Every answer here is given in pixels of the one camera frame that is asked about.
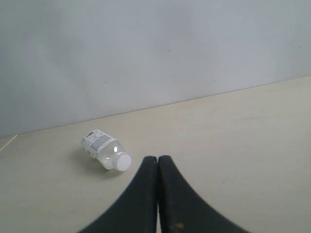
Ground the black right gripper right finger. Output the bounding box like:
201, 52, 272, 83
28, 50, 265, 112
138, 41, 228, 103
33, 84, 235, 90
158, 155, 245, 233

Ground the white fruit label bottle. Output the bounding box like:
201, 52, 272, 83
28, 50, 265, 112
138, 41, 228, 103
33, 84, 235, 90
81, 129, 132, 172

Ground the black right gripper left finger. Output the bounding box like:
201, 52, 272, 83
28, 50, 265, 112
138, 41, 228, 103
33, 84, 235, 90
81, 156, 157, 233

